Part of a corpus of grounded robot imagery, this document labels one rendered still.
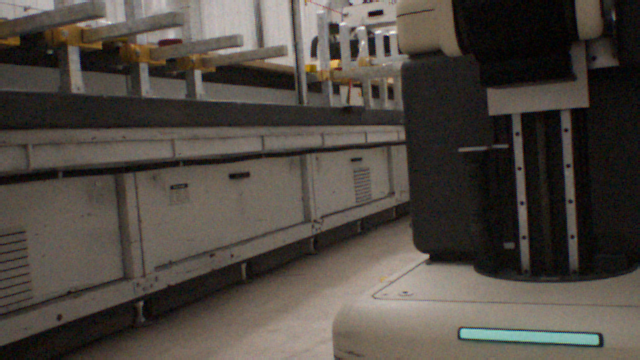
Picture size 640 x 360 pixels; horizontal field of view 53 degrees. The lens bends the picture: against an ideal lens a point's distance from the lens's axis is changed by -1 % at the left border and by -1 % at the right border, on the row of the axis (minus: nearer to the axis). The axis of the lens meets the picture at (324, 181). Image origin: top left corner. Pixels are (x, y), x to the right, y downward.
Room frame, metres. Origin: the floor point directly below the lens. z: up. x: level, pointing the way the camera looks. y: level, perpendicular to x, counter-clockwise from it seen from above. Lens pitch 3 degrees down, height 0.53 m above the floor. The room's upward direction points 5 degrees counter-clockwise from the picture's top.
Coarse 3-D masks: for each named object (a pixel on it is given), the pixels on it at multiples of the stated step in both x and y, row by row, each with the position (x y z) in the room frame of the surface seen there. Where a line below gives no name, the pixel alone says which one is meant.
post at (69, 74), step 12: (60, 0) 1.55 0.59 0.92; (72, 0) 1.57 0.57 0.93; (72, 24) 1.57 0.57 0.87; (60, 48) 1.56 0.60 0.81; (72, 48) 1.56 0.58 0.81; (60, 60) 1.56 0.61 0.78; (72, 60) 1.56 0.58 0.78; (60, 72) 1.56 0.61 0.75; (72, 72) 1.56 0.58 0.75; (60, 84) 1.56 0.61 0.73
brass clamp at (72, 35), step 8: (48, 32) 1.54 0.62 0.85; (56, 32) 1.53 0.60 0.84; (64, 32) 1.53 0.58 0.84; (72, 32) 1.56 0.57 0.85; (80, 32) 1.58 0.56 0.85; (48, 40) 1.54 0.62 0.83; (56, 40) 1.53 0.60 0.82; (64, 40) 1.54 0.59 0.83; (72, 40) 1.55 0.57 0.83; (80, 40) 1.58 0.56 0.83; (80, 48) 1.61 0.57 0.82; (88, 48) 1.62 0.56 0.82; (96, 48) 1.63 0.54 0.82
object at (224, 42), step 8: (200, 40) 1.74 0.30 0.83; (208, 40) 1.73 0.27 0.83; (216, 40) 1.72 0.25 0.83; (224, 40) 1.71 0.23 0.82; (232, 40) 1.70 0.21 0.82; (240, 40) 1.70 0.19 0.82; (160, 48) 1.80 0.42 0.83; (168, 48) 1.78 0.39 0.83; (176, 48) 1.77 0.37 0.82; (184, 48) 1.76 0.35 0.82; (192, 48) 1.75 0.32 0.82; (200, 48) 1.74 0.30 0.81; (208, 48) 1.73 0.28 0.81; (216, 48) 1.72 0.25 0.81; (224, 48) 1.73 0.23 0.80; (112, 56) 1.87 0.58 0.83; (152, 56) 1.81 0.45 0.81; (160, 56) 1.80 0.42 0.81; (168, 56) 1.79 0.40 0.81; (176, 56) 1.79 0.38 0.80; (112, 64) 1.87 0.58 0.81; (120, 64) 1.86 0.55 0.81
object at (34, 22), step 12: (96, 0) 1.24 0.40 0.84; (48, 12) 1.29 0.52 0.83; (60, 12) 1.28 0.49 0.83; (72, 12) 1.26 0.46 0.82; (84, 12) 1.25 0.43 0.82; (96, 12) 1.24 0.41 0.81; (0, 24) 1.35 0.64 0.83; (12, 24) 1.33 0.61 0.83; (24, 24) 1.32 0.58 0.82; (36, 24) 1.30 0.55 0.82; (48, 24) 1.29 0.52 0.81; (60, 24) 1.29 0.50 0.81; (0, 36) 1.35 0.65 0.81; (12, 36) 1.36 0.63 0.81
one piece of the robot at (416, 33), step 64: (448, 64) 1.22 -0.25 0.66; (448, 128) 1.23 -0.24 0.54; (512, 128) 1.13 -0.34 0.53; (576, 128) 1.09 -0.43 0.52; (448, 192) 1.23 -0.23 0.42; (512, 192) 1.14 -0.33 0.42; (576, 192) 1.09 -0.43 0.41; (448, 256) 1.26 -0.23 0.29; (512, 256) 1.17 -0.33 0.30; (576, 256) 1.08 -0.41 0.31
